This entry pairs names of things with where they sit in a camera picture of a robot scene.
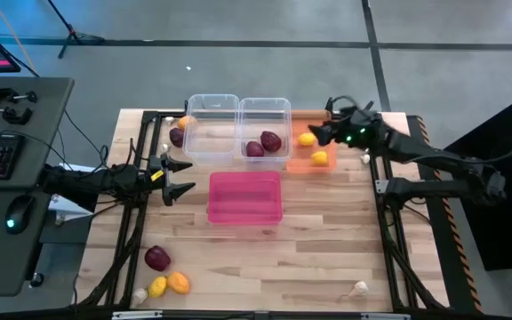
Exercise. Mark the black round desk knob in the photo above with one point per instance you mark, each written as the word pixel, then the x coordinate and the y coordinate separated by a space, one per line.
pixel 37 279

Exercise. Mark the clear plastic bin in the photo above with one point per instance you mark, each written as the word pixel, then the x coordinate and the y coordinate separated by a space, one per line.
pixel 211 133
pixel 265 120

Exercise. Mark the silver metal bracket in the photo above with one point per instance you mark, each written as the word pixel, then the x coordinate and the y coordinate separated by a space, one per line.
pixel 137 314
pixel 385 316

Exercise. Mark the black computer mouse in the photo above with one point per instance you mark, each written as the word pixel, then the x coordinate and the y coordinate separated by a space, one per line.
pixel 18 213

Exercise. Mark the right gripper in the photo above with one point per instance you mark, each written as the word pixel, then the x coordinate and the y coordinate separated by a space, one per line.
pixel 358 122

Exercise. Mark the grey desk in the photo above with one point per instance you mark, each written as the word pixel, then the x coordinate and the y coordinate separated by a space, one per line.
pixel 56 102

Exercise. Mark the orange-yellow toy lemon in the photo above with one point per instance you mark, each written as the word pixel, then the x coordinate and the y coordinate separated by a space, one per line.
pixel 183 121
pixel 178 282

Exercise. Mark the pink plastic bin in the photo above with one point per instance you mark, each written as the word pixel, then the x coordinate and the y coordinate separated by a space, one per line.
pixel 245 197

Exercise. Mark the orange plastic bin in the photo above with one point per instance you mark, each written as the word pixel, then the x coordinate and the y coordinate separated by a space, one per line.
pixel 300 160

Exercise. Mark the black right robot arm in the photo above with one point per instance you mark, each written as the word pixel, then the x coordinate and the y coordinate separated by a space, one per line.
pixel 434 156

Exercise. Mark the black aluminium table frame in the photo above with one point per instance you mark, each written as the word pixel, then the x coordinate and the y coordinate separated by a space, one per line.
pixel 220 315

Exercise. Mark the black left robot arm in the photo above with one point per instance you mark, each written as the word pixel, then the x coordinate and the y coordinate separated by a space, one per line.
pixel 87 182

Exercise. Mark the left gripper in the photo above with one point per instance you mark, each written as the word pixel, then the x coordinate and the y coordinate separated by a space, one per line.
pixel 165 160

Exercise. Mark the black tripod stand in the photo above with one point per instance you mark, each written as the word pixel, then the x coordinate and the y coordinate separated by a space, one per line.
pixel 88 39

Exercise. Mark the white toy garlic bulb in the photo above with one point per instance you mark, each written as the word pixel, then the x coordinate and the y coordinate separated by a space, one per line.
pixel 139 295
pixel 169 119
pixel 165 147
pixel 365 158
pixel 359 289

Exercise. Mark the black screw clamp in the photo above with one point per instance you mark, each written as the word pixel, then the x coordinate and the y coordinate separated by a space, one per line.
pixel 13 116
pixel 2 93

